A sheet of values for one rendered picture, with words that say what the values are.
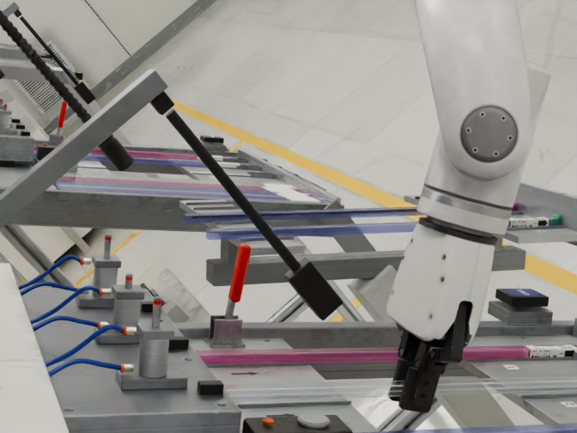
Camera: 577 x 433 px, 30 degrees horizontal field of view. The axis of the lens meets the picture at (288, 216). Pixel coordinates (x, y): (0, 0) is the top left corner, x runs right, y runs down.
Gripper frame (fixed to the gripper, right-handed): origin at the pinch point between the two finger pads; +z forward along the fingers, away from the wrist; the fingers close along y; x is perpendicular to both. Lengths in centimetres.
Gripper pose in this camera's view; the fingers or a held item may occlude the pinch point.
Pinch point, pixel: (414, 385)
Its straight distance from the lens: 103.4
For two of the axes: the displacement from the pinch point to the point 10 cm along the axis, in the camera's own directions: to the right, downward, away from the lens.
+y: 3.2, 2.0, -9.3
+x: 9.1, 2.0, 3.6
